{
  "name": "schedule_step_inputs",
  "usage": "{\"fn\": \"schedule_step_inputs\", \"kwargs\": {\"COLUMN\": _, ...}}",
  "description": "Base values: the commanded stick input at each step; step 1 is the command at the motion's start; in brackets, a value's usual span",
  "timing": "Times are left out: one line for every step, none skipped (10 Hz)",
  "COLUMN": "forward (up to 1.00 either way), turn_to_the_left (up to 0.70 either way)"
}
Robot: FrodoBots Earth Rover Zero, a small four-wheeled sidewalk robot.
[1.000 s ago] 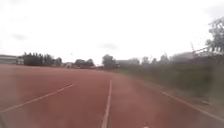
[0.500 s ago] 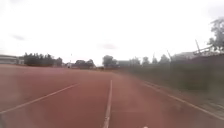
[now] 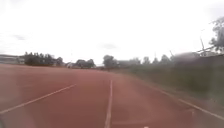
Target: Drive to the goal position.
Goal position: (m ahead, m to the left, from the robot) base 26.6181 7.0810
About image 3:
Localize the row of distant trees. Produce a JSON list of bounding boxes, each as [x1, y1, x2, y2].
[[75, 53, 173, 70]]

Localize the red running track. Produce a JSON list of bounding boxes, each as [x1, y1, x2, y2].
[[0, 63, 224, 128]]

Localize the grass strip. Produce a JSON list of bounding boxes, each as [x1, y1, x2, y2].
[[113, 67, 224, 108]]

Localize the dark clump of trees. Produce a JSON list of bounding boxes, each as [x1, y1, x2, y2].
[[23, 51, 65, 67]]

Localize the low long building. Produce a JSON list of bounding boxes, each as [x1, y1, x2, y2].
[[0, 53, 26, 66]]

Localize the tall tree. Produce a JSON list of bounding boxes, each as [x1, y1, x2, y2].
[[208, 16, 224, 54]]

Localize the wire fence with posts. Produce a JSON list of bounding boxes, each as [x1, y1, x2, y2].
[[171, 36, 224, 101]]

